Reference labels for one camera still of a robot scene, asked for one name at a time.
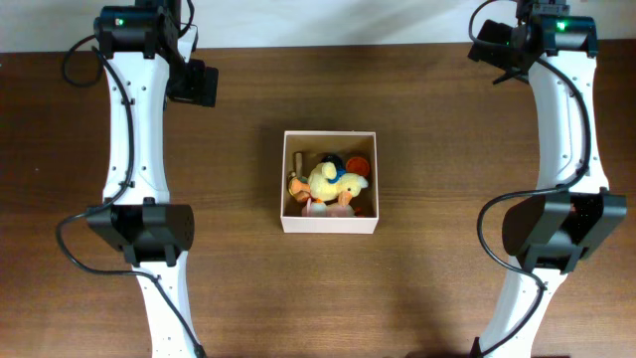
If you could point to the pink square wooden box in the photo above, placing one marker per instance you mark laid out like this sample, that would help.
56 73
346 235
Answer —
315 145

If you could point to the yellow rattle drum toy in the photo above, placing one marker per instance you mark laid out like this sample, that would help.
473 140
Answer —
298 166

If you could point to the black round disc toy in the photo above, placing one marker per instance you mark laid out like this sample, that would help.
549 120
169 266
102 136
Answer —
335 159

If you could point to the yellow plush duck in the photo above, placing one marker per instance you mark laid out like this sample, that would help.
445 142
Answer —
327 183

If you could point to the white duck toy pink hat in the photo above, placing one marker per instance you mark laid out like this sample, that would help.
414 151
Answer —
334 210

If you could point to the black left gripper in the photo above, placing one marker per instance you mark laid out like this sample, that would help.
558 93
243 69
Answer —
208 89

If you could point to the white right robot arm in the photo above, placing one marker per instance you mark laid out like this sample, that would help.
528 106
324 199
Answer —
571 211

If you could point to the orange round disc toy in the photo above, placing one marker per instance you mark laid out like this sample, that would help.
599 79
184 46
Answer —
358 165

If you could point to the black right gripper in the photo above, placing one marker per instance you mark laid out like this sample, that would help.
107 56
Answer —
518 73

